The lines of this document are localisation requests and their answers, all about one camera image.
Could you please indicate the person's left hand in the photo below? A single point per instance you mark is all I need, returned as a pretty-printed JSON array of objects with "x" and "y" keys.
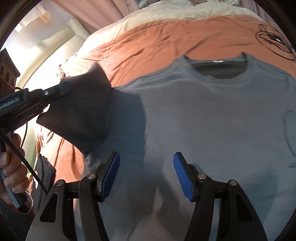
[{"x": 16, "y": 176}]

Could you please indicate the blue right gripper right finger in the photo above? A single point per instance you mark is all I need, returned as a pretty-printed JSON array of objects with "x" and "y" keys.
[{"x": 187, "y": 176}]

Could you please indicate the orange-brown bed blanket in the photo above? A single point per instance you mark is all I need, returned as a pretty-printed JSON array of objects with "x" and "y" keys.
[{"x": 153, "y": 46}]

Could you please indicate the cream bed cover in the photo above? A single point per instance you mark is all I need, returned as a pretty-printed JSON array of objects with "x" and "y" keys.
[{"x": 162, "y": 11}]

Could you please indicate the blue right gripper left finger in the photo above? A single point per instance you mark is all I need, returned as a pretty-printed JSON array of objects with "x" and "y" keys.
[{"x": 106, "y": 174}]

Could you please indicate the left pink curtain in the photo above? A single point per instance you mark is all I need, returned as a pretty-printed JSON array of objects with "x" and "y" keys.
[{"x": 97, "y": 14}]

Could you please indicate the grey t-shirt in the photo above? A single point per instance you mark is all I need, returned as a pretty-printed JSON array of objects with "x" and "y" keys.
[{"x": 232, "y": 119}]

